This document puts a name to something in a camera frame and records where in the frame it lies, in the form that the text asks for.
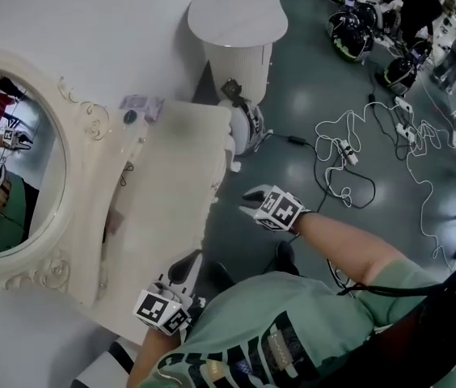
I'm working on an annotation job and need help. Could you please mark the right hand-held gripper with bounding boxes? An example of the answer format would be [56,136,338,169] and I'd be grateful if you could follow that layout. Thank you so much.
[239,186,306,234]

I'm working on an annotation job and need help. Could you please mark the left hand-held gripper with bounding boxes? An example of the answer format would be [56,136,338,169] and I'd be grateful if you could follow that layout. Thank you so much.
[133,250,204,336]

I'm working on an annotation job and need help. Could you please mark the person's left forearm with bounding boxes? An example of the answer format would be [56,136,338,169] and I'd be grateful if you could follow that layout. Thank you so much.
[129,325,183,388]

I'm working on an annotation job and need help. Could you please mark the person's right forearm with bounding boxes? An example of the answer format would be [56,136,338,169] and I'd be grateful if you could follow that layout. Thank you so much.
[292,211,411,298]

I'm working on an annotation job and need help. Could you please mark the white vanity dressing table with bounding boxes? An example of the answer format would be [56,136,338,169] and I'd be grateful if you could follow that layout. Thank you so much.
[65,95,241,347]

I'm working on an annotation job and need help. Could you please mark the person's left leg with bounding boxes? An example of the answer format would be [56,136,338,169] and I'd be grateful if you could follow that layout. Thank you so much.
[201,259,237,298]

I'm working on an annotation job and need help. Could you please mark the person's leg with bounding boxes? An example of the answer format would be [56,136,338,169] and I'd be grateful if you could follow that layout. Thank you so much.
[201,259,237,298]
[275,240,300,276]

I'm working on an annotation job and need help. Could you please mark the person's right leg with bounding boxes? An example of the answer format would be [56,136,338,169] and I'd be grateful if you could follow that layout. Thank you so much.
[275,240,300,276]

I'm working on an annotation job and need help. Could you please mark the white black-striped round device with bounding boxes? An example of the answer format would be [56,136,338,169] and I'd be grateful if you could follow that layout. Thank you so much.
[217,97,273,157]

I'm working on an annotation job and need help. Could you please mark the person's green printed T-shirt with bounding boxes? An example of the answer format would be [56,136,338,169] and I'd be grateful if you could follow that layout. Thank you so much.
[138,256,456,388]

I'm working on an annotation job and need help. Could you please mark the small pale packet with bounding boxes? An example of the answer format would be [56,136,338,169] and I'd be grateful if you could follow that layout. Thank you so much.
[145,97,167,123]

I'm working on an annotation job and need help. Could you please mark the oval white-framed mirror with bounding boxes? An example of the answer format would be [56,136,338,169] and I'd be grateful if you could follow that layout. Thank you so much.
[0,48,112,294]

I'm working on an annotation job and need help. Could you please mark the white ribbed round side table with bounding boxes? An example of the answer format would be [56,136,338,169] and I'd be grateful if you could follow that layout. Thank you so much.
[187,0,289,104]

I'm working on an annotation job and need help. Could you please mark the black green round device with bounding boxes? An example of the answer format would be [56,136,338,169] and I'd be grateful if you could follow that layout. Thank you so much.
[327,4,377,64]
[381,57,419,96]

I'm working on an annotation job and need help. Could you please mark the black chest-mounted device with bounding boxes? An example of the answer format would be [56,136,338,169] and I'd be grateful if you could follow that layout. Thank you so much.
[336,271,456,388]

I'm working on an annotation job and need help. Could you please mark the thin dark wire loops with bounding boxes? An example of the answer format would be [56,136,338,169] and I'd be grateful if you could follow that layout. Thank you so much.
[119,162,136,188]

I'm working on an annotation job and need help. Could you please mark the small black action camera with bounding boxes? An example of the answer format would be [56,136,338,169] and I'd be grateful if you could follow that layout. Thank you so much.
[220,78,245,107]

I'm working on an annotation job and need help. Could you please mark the black floor cable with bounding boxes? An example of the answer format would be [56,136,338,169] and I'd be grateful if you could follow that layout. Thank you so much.
[268,133,377,213]

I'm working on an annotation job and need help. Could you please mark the long white cable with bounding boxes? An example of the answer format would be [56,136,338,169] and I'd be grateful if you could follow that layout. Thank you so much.
[405,119,455,272]

